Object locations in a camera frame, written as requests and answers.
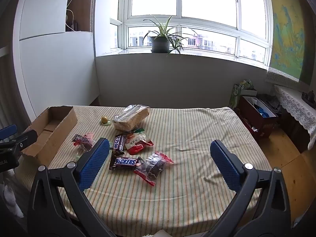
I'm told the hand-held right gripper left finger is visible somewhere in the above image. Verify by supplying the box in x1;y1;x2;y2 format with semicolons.
27;137;116;237

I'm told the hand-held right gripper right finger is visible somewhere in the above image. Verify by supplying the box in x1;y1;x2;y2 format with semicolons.
209;139;292;237

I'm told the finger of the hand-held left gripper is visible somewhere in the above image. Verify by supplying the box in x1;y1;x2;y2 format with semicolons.
0;125;17;140
0;130;38;155

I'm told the large chocolate bar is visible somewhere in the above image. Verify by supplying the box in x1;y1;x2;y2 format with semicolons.
109;156;145;171

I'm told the brown cardboard box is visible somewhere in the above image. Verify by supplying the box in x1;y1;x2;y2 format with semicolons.
20;106;78;167

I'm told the red and green snack packet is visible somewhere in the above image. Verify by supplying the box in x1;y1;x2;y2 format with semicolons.
125;127;154;156

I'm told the person's left hand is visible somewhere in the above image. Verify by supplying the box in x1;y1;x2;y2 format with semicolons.
0;175;24;218

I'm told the purple clear snack packet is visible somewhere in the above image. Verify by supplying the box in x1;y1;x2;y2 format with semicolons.
75;138;97;151

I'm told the small chocolate bar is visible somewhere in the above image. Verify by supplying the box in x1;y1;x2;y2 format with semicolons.
113;134;127;152

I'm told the striped tablecloth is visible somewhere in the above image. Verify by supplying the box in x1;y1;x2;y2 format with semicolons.
17;106;272;230

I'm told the dark red box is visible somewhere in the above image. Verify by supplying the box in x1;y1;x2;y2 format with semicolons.
238;95;279;139

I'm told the bagged sliced bread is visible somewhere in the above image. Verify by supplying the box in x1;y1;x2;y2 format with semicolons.
112;105;151;132

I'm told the clear red-edged dried fruit packet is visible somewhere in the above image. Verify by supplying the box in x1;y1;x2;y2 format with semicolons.
134;151;174;187

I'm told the blue plastic bag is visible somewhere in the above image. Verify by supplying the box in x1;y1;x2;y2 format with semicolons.
257;105;271;118

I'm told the green carton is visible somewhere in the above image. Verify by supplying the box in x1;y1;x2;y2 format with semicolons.
229;79;255;109

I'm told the white cabinet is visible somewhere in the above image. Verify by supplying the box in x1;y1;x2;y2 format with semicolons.
12;0;99;119

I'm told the white lace cloth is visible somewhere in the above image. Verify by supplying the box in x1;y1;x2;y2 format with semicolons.
273;84;316;151

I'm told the dark ornament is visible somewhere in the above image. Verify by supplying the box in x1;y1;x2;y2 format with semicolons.
302;91;316;103

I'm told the wooden shelf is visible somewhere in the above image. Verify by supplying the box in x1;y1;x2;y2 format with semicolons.
65;0;95;32

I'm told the potted spider plant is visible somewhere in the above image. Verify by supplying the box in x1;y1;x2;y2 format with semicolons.
143;15;195;55

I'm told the white framed window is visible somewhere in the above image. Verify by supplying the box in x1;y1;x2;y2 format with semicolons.
110;0;273;67

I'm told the wall poster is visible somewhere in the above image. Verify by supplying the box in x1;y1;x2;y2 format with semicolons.
268;0;307;82

